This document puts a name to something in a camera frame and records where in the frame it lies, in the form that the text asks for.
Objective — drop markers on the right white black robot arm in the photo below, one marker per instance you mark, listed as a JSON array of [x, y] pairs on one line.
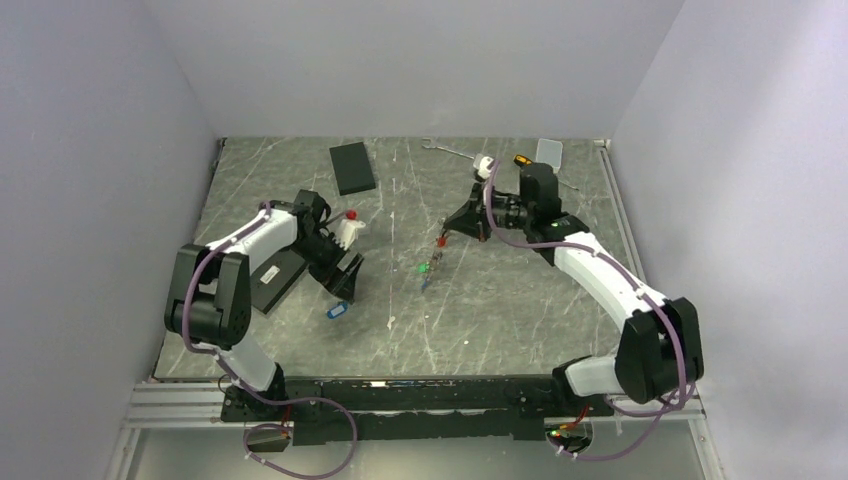
[[659, 354]]

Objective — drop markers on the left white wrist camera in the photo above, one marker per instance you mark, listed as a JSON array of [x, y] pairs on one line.
[[347, 230]]

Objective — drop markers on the black rectangular block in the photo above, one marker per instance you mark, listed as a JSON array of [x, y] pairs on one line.
[[352, 168]]

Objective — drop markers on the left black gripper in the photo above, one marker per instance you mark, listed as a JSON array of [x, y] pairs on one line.
[[344, 283]]

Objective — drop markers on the blue key top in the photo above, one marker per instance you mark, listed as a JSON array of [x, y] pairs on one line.
[[338, 310]]

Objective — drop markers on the silver wrench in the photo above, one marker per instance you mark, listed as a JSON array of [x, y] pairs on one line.
[[432, 144]]

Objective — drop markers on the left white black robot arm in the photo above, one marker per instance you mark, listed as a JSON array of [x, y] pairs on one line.
[[209, 304]]

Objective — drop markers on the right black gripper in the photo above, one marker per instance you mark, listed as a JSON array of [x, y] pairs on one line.
[[472, 219]]

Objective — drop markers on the aluminium frame rail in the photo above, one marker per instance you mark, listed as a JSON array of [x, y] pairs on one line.
[[212, 403]]

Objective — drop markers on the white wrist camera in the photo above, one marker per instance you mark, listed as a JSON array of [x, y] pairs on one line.
[[482, 167], [347, 230]]

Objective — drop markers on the black box with label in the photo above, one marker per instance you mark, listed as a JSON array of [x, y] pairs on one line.
[[271, 281]]

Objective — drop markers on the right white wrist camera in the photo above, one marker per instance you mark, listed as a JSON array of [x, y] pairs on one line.
[[482, 167]]

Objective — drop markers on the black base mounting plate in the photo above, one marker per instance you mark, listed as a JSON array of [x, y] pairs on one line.
[[345, 425]]

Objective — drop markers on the yellow black screwdriver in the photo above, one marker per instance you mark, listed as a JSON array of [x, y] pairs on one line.
[[521, 160]]

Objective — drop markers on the round metal keyring disc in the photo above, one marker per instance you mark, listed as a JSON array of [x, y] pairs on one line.
[[435, 257]]

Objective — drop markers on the clear plastic box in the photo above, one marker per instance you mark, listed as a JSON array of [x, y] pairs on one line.
[[550, 152]]

